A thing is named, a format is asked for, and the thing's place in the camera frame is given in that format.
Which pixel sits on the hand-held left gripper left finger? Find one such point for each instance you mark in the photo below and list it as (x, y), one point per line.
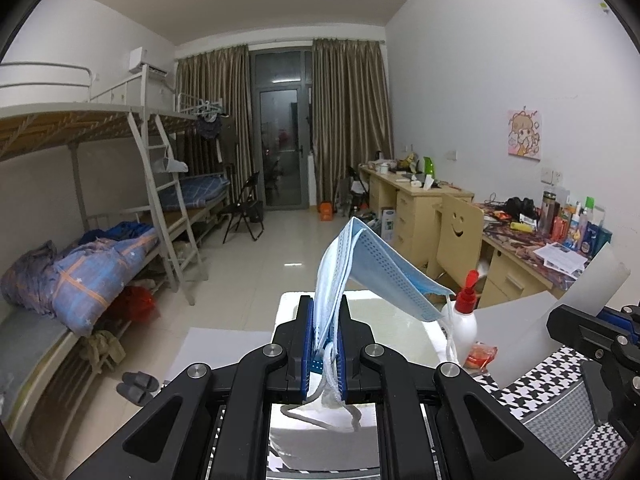
(308, 340)

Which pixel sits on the wooden chair with smiley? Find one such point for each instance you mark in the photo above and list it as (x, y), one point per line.
(457, 235)

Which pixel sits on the white wall socket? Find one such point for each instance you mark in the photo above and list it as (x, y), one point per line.
(551, 175)

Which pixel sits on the light wooden desk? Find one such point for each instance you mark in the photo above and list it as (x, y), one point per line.
(410, 215)

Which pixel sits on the white air conditioner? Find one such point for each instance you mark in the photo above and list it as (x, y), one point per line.
(147, 62)

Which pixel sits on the wooden desk with printed mat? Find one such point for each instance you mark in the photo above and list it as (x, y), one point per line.
(510, 270)

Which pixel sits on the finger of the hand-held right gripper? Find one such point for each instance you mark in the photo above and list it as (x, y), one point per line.
(575, 322)
(625, 316)

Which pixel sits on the hanging dark clothes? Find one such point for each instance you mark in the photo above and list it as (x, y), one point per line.
(212, 127)

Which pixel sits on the white appliance box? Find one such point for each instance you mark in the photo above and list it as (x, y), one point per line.
(388, 224)

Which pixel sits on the yellow tube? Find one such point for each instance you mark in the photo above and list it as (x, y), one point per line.
(521, 226)

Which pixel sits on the white bunk bed ladder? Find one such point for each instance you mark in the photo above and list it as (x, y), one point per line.
(170, 210)

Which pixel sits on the black slipper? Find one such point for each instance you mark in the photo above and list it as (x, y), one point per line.
(132, 394)
(142, 379)

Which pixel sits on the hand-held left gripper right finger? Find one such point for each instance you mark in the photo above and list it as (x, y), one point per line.
(342, 360)

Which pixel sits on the red snack packet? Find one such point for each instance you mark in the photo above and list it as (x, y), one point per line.
(480, 355)

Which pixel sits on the row of toiletry bottles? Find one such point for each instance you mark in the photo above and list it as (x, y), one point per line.
(580, 227)

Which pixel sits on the cartoon wall poster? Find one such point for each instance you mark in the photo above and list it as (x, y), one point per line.
(525, 132)

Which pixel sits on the houndstooth tablecloth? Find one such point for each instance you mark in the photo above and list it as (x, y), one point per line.
(550, 410)

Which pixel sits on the white bottle with red pump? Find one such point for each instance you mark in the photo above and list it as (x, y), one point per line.
(465, 327)

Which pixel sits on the blue face mask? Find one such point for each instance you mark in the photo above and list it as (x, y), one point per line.
(370, 260)

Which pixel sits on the blue quilt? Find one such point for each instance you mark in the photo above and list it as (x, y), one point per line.
(85, 275)

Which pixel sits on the red bag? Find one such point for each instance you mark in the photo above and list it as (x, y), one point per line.
(137, 305)

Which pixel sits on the glass balcony door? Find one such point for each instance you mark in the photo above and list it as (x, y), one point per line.
(282, 125)

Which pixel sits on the orange stool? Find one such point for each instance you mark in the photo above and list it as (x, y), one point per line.
(326, 211)

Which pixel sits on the white metal bunk bed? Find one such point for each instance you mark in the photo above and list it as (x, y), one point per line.
(60, 120)

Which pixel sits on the white foam lid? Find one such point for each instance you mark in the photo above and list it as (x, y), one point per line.
(525, 330)

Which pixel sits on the white printed papers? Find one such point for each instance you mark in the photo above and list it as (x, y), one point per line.
(560, 257)

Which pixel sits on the black folding chair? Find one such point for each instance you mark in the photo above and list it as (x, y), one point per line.
(247, 205)

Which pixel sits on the brown curtain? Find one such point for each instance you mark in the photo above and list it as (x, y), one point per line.
(215, 110)
(350, 110)

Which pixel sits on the white foam box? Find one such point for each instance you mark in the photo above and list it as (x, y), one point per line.
(400, 330)

